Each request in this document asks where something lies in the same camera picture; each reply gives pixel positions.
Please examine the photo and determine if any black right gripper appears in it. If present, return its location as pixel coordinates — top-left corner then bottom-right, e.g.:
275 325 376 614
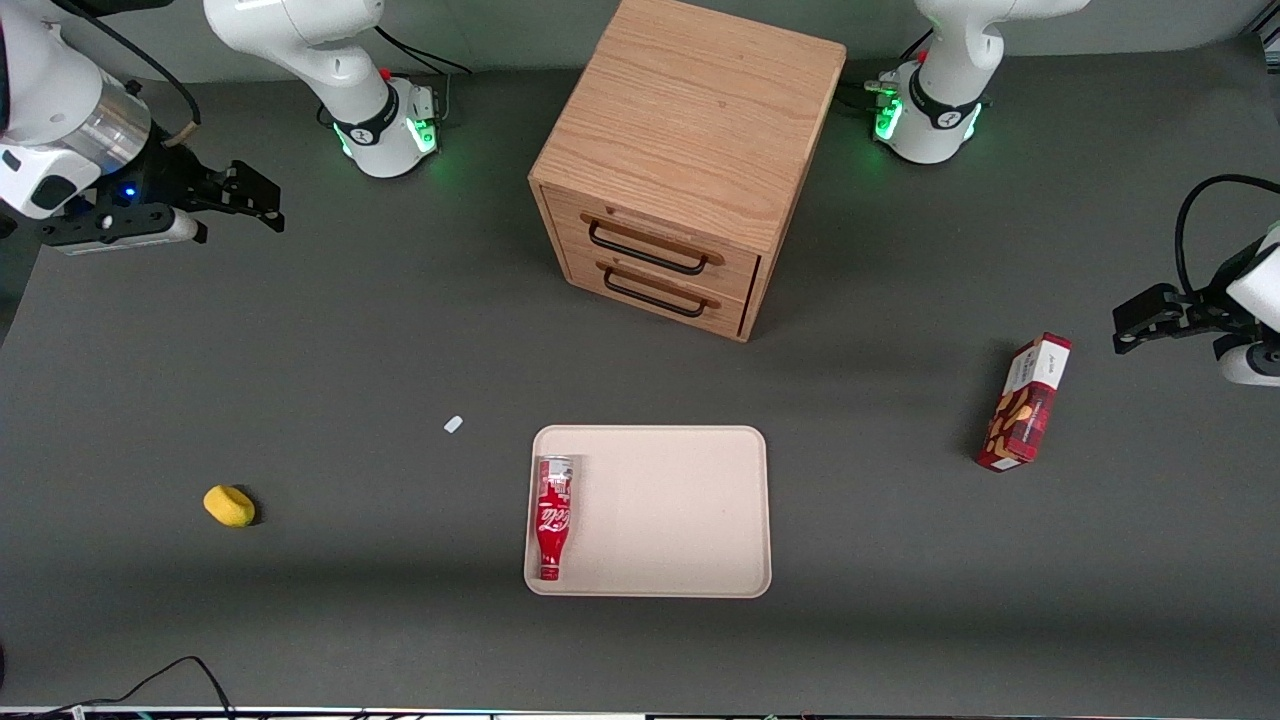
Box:
40 135 287 246

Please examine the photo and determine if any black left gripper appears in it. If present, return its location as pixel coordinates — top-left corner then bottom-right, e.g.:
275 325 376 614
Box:
1113 250 1263 355

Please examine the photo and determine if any red coke bottle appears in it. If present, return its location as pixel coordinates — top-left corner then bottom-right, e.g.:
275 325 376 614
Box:
534 454 577 583

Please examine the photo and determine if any cream rectangular tray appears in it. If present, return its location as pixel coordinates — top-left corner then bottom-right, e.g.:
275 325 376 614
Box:
523 425 773 599

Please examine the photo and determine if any red plaid shortbread box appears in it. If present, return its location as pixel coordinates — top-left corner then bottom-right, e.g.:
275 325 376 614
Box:
976 333 1073 473

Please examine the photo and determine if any yellow lemon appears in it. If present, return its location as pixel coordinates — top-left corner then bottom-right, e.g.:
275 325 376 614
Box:
203 485 257 528

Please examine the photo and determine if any wooden drawer front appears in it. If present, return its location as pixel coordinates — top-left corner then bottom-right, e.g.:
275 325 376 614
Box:
548 188 763 299
563 248 751 337

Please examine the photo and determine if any wooden two-drawer cabinet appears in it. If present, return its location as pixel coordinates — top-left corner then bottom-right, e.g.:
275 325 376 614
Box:
528 0 849 344

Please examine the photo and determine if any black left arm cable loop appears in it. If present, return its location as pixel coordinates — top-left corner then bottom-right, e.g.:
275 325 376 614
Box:
1173 174 1280 296

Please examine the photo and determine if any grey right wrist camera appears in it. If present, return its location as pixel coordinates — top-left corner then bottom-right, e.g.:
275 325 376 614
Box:
58 203 209 255

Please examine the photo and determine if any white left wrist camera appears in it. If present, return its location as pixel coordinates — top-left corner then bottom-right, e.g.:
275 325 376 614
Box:
1214 333 1280 388

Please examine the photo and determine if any black right base cable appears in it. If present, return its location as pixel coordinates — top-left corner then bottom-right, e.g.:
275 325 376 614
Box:
378 22 477 113

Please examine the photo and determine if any black base cable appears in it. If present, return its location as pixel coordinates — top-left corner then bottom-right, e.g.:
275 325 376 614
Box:
838 30 931 113
378 22 477 113

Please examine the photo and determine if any black left base cable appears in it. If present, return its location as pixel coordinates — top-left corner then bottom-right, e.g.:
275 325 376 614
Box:
838 30 931 113

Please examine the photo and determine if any black drawer handle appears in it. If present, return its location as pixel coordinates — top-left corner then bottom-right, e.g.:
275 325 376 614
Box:
587 218 713 276
602 266 709 319

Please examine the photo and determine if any thin black table-edge cable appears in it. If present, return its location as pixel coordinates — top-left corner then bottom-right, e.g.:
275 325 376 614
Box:
0 655 237 720

